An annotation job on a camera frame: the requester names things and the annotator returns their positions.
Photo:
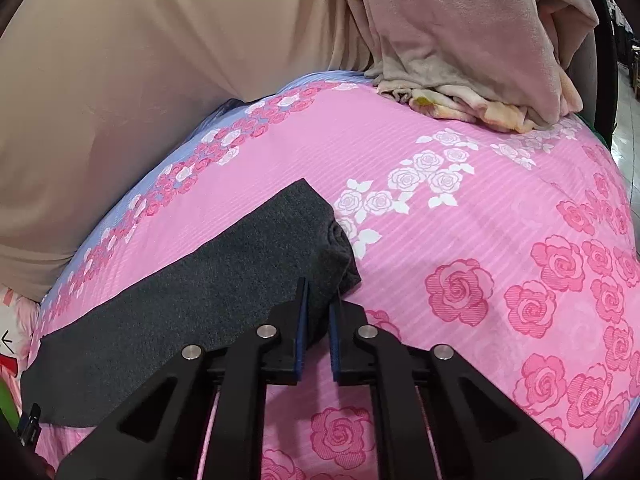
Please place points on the beige fabric headboard cover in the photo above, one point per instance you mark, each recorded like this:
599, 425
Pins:
125, 85

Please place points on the pink rose-print bedsheet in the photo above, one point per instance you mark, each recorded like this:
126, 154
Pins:
450, 200

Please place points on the white cartoon print pillow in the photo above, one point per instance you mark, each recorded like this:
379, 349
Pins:
12, 340

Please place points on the peach floral fleece blanket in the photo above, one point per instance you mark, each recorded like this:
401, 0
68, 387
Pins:
450, 30

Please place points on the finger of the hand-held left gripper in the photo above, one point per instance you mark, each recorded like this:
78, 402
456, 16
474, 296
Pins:
30, 422

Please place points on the dark grey pants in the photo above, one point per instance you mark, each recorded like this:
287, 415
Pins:
200, 290

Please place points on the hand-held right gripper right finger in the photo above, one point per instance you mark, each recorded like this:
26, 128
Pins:
334, 345

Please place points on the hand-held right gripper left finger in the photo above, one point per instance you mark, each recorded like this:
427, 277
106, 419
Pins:
301, 340

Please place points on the black metal frame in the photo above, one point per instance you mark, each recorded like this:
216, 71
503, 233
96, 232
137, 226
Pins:
602, 60

